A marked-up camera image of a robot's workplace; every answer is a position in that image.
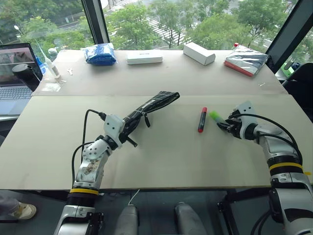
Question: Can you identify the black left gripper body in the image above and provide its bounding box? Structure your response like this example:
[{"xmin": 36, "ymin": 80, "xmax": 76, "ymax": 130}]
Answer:
[{"xmin": 118, "ymin": 124, "xmax": 131, "ymax": 145}]

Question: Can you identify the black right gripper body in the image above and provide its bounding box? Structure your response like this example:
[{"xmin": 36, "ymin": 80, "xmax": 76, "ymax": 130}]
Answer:
[{"xmin": 226, "ymin": 110, "xmax": 243, "ymax": 138}]

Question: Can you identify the green highlighter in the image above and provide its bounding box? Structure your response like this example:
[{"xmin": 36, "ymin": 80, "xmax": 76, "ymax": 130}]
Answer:
[{"xmin": 209, "ymin": 110, "xmax": 224, "ymax": 125}]

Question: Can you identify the black grid zipper pouch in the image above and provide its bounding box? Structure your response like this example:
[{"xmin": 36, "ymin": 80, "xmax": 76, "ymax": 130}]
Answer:
[{"xmin": 119, "ymin": 91, "xmax": 181, "ymax": 138}]

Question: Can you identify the red marker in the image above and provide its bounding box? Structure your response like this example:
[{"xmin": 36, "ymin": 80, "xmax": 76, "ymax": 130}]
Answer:
[{"xmin": 197, "ymin": 107, "xmax": 208, "ymax": 134}]

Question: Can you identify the red grey folded package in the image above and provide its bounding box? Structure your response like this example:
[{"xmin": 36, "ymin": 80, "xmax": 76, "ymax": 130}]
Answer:
[{"xmin": 224, "ymin": 45, "xmax": 269, "ymax": 78}]

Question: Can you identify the white cardboard box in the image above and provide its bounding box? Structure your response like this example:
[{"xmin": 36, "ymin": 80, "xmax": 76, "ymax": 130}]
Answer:
[{"xmin": 183, "ymin": 42, "xmax": 217, "ymax": 66}]

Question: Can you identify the black chair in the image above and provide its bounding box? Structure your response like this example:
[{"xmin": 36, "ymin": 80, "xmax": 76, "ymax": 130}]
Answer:
[{"xmin": 281, "ymin": 62, "xmax": 313, "ymax": 117}]

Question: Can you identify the green object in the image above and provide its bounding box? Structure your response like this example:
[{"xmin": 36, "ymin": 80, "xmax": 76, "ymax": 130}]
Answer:
[{"xmin": 280, "ymin": 61, "xmax": 300, "ymax": 77}]

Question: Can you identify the flat white box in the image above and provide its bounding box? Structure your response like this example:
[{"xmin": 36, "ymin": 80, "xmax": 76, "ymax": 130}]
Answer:
[{"xmin": 126, "ymin": 49, "xmax": 164, "ymax": 66}]

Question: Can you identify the blue plastic bag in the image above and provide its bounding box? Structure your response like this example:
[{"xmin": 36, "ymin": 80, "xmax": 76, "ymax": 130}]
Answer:
[{"xmin": 84, "ymin": 43, "xmax": 118, "ymax": 67}]

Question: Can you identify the clear plastic bag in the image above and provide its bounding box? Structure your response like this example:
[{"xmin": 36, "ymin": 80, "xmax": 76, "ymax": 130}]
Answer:
[{"xmin": 40, "ymin": 77, "xmax": 67, "ymax": 93}]

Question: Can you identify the white glue syringe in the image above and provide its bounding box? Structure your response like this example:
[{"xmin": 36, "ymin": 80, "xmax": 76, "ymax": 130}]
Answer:
[{"xmin": 36, "ymin": 40, "xmax": 62, "ymax": 79}]

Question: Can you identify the black cylinder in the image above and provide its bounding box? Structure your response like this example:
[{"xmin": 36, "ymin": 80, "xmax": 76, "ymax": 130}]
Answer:
[{"xmin": 12, "ymin": 64, "xmax": 41, "ymax": 93}]

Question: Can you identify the open laptop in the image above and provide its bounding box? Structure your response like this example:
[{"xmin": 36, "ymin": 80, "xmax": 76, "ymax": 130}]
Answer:
[{"xmin": 0, "ymin": 42, "xmax": 44, "ymax": 116}]

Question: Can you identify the person's white shoe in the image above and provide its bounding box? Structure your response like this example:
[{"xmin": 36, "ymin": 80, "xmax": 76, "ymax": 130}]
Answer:
[{"xmin": 0, "ymin": 190, "xmax": 38, "ymax": 220}]

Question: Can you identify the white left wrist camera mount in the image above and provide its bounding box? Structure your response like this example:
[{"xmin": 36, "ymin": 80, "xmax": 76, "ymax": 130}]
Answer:
[{"xmin": 103, "ymin": 114, "xmax": 126, "ymax": 149}]

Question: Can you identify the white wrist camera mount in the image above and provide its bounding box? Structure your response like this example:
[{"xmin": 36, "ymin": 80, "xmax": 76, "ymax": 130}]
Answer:
[
  {"xmin": 103, "ymin": 114, "xmax": 126, "ymax": 149},
  {"xmin": 234, "ymin": 100, "xmax": 255, "ymax": 140}
]

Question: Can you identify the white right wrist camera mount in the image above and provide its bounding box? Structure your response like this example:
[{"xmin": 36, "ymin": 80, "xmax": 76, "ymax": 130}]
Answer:
[{"xmin": 234, "ymin": 100, "xmax": 255, "ymax": 140}]

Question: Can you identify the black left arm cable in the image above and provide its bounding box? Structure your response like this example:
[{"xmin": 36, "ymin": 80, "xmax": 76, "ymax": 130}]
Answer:
[{"xmin": 71, "ymin": 109, "xmax": 107, "ymax": 187}]

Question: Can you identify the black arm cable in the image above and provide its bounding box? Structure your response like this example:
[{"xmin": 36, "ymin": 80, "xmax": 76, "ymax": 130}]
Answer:
[
  {"xmin": 71, "ymin": 109, "xmax": 107, "ymax": 187},
  {"xmin": 240, "ymin": 113, "xmax": 304, "ymax": 169}
]

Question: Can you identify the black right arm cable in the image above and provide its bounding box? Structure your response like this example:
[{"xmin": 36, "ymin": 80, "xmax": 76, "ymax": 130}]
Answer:
[{"xmin": 240, "ymin": 113, "xmax": 304, "ymax": 169}]

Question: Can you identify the white string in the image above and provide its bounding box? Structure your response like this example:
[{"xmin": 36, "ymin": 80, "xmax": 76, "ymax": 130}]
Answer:
[{"xmin": 128, "ymin": 188, "xmax": 141, "ymax": 207}]

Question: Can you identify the black window frame post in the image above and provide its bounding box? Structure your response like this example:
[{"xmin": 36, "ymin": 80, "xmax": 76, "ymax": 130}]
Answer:
[
  {"xmin": 80, "ymin": 0, "xmax": 111, "ymax": 49},
  {"xmin": 265, "ymin": 0, "xmax": 313, "ymax": 74}
]

